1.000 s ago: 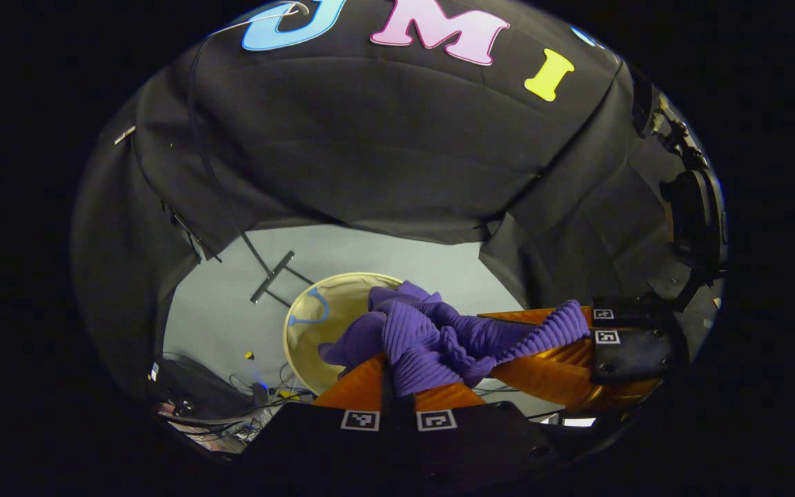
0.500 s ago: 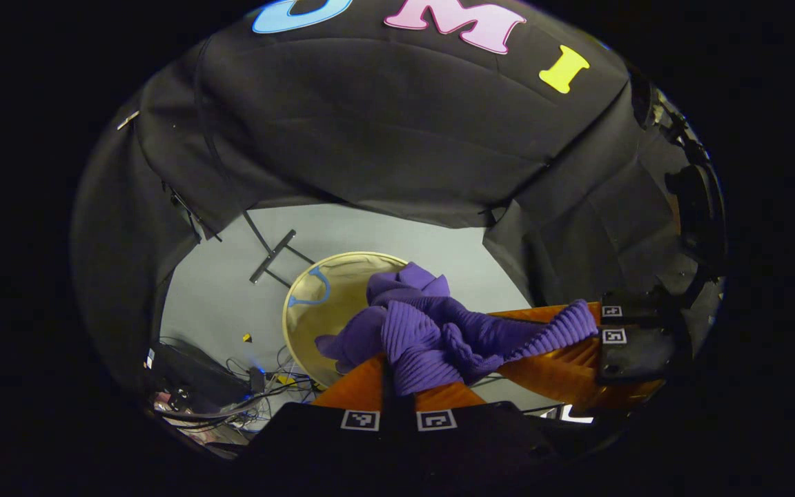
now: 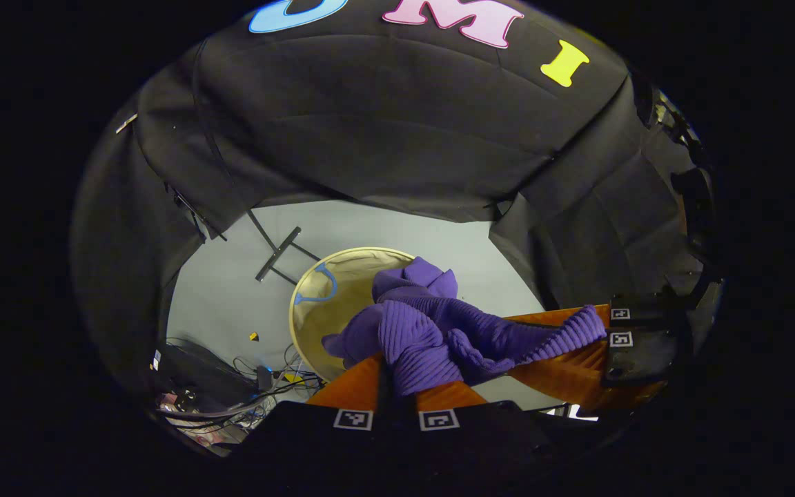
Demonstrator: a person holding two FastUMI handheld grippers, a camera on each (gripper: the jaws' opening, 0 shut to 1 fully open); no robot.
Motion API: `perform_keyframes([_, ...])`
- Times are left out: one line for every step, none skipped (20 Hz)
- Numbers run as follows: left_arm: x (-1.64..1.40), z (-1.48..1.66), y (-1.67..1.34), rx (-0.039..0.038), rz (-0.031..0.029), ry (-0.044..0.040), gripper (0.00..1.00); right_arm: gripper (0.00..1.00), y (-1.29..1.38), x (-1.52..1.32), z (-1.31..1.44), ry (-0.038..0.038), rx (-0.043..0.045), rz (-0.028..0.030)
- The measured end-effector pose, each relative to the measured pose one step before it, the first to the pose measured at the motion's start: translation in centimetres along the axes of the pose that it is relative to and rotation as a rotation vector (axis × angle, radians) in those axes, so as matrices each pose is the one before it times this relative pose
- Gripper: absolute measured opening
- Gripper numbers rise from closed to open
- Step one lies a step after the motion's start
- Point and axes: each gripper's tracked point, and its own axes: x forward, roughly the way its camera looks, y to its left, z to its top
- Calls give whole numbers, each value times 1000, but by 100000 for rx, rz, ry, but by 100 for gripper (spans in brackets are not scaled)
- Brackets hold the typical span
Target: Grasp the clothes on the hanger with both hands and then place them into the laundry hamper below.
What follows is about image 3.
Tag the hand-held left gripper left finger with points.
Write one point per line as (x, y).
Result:
(321, 436)

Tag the purple ribbed knit garment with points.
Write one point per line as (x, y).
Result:
(418, 345)

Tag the black rail base foot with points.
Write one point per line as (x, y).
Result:
(279, 254)

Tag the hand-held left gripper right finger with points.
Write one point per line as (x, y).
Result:
(487, 436)

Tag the beige round laundry hamper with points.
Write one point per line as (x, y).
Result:
(356, 283)

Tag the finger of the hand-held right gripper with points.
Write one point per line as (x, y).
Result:
(639, 316)
(577, 379)

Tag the black power adapter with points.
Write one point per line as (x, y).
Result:
(264, 377)

